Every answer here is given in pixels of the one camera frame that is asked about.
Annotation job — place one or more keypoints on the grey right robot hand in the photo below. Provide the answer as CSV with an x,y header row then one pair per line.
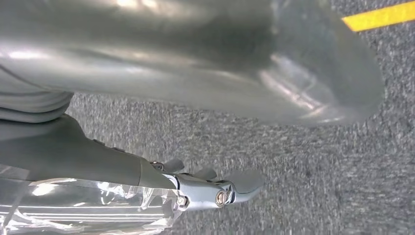
x,y
81,155

